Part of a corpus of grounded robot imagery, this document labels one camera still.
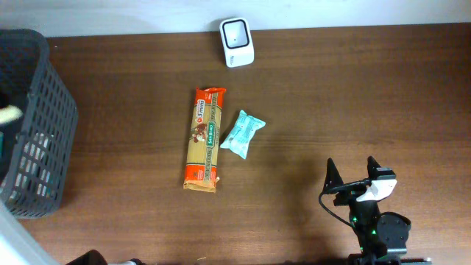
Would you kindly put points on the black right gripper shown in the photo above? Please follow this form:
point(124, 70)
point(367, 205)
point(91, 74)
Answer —
point(350, 197)

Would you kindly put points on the teal wet wipes packet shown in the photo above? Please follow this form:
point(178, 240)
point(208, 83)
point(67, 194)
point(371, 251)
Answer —
point(238, 139)

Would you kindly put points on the San Remo spaghetti packet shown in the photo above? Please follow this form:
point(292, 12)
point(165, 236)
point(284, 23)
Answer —
point(203, 141)

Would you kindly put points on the white chips bag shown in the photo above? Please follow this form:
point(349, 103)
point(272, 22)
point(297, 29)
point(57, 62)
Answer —
point(9, 114)

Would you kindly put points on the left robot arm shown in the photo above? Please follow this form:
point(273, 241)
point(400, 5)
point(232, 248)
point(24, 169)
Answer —
point(19, 247)

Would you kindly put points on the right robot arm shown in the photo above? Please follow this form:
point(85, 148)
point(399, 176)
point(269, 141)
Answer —
point(382, 236)

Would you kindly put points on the white barcode scanner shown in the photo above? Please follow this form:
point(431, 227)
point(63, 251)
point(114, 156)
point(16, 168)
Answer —
point(237, 42)

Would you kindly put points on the grey plastic basket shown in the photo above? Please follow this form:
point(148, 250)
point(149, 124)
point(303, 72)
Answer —
point(36, 148)

